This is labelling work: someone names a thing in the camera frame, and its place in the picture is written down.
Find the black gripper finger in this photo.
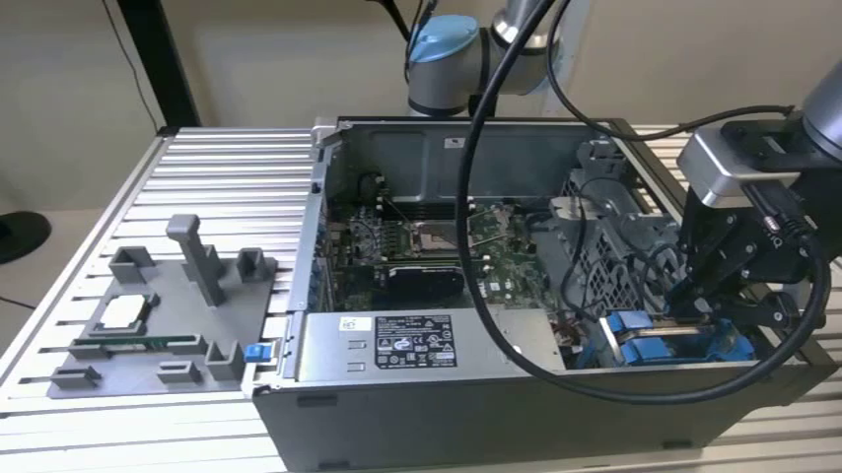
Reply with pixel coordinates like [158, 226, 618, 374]
[664, 189, 760, 322]
[696, 285, 825, 331]

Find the black disk power wire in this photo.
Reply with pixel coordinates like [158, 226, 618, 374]
[624, 243, 690, 319]

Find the hard disk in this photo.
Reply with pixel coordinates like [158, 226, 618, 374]
[602, 309, 756, 367]

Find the grey metal disk bay cage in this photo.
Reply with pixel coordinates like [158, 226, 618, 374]
[549, 140, 693, 316]

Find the green motherboard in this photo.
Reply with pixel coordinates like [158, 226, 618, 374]
[326, 196, 568, 312]

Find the metal socket cover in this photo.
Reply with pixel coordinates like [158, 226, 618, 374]
[465, 206, 516, 243]

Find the CPU socket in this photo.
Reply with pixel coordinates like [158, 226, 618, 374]
[409, 220, 470, 252]

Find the black graphics card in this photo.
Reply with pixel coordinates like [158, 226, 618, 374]
[385, 264, 468, 299]

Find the dark grey PC case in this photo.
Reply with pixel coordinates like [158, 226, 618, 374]
[253, 115, 842, 472]

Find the silver power supply box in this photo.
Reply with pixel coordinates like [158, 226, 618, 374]
[293, 309, 568, 383]

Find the grey parts rack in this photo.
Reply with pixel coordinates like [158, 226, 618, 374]
[46, 214, 282, 400]

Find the green RAM stick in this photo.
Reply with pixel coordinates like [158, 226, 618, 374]
[73, 336, 199, 347]

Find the silver CPU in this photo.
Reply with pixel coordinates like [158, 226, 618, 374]
[97, 298, 147, 329]

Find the black upright beam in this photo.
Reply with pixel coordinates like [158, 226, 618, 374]
[118, 0, 203, 130]

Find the black round stand foot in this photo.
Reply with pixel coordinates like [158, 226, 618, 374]
[0, 210, 53, 265]

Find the black camera cable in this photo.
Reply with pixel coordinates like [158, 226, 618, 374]
[544, 0, 801, 143]

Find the thin wire locking lever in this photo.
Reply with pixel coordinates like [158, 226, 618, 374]
[384, 195, 418, 224]

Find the thin black cable bundle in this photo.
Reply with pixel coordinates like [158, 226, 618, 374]
[374, 0, 440, 50]

